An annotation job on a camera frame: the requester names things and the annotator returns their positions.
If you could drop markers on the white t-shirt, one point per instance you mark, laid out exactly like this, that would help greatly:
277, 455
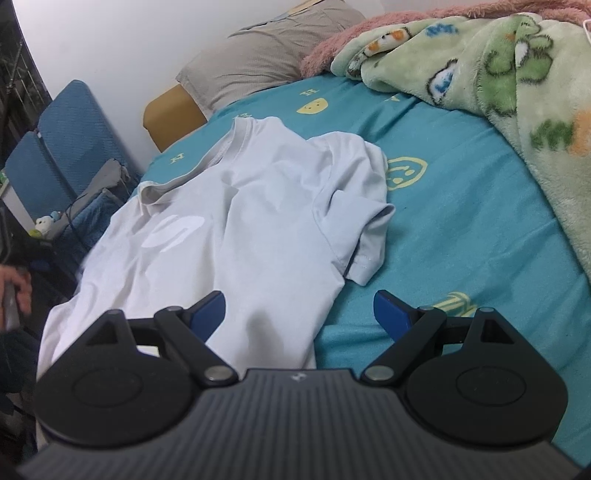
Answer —
258, 221

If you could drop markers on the grey pillow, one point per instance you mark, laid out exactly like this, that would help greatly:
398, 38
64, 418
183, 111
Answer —
258, 60

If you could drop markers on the teal printed bed sheet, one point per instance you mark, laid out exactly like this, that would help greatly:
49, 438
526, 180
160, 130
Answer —
461, 230

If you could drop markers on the blue chair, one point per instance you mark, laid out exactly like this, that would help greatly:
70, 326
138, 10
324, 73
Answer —
69, 129

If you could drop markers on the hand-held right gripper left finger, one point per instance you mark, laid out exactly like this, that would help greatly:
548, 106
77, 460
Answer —
210, 310

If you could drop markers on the green printed fleece blanket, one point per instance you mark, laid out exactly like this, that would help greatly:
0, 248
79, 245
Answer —
531, 83

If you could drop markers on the small plush toy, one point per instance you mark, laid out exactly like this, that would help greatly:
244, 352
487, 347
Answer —
45, 225

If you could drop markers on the grey cloth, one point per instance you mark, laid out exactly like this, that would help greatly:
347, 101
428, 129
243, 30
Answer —
104, 177

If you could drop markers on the pink fluffy blanket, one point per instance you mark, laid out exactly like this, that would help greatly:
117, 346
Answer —
332, 44

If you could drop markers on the person's left hand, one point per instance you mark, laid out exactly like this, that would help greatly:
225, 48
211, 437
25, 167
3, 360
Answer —
16, 279

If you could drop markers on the blue jeans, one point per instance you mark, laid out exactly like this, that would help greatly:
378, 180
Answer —
99, 217

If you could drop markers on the dark window grille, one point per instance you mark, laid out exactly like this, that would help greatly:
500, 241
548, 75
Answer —
21, 69

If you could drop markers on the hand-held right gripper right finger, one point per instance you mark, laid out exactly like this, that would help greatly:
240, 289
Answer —
390, 314

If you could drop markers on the yellow bed headboard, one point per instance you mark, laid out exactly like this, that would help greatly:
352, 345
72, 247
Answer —
171, 115

